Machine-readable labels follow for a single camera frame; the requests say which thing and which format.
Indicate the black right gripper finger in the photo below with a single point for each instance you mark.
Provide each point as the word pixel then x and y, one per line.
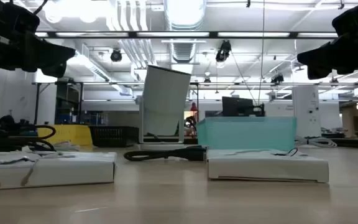
pixel 319 72
pixel 322 57

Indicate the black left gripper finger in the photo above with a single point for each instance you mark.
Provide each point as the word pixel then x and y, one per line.
pixel 51 54
pixel 54 71

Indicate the white instruction booklet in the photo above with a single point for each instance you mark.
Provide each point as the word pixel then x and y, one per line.
pixel 259 169
pixel 57 171

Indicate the yellow plastic bin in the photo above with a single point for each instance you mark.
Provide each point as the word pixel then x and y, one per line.
pixel 70 133

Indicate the green translucent plastic bin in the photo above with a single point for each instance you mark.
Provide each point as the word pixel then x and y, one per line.
pixel 247 133

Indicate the black ceiling spotlight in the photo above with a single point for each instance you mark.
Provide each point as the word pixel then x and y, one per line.
pixel 277 79
pixel 116 56
pixel 223 51

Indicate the person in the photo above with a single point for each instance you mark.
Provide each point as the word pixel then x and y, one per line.
pixel 6 121
pixel 194 107

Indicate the black mesh basket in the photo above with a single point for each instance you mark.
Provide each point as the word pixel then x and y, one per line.
pixel 113 136

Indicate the black desktop monitor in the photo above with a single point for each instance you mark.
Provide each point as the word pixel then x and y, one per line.
pixel 238 107

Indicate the clear round bowl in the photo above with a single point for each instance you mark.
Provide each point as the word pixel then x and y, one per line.
pixel 165 102

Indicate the black aluminium rig frame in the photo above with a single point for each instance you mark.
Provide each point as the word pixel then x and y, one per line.
pixel 133 34

